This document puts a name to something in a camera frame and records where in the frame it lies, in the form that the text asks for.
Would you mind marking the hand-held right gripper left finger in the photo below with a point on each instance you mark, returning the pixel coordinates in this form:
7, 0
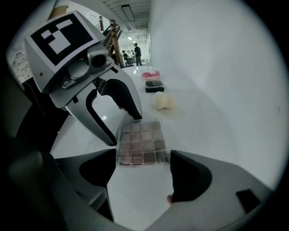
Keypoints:
94, 171

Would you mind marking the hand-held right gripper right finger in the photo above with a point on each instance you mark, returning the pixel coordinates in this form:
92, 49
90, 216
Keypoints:
203, 180

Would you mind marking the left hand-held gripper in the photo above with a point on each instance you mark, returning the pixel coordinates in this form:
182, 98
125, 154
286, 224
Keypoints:
67, 58

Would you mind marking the clear patterned small packet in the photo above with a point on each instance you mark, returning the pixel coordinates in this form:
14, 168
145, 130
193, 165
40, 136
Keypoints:
142, 144

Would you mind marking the small black square box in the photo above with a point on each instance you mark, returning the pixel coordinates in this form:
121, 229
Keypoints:
154, 86

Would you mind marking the red snack packet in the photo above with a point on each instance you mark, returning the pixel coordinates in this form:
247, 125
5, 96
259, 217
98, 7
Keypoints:
151, 75

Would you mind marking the small cream round object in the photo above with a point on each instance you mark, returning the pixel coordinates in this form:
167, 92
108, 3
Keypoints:
163, 101

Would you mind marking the white oval marble table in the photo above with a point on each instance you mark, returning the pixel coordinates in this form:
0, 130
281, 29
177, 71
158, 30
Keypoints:
198, 126

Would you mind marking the person's right hand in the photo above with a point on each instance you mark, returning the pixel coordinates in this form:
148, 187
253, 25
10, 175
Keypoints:
169, 199

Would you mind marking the wooden staircase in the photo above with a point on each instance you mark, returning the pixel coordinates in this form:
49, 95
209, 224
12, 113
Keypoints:
114, 42

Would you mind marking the long ceiling light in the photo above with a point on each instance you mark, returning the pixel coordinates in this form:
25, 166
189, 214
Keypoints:
128, 13

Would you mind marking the person's white dotted top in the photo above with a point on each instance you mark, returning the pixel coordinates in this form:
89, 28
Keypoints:
21, 67

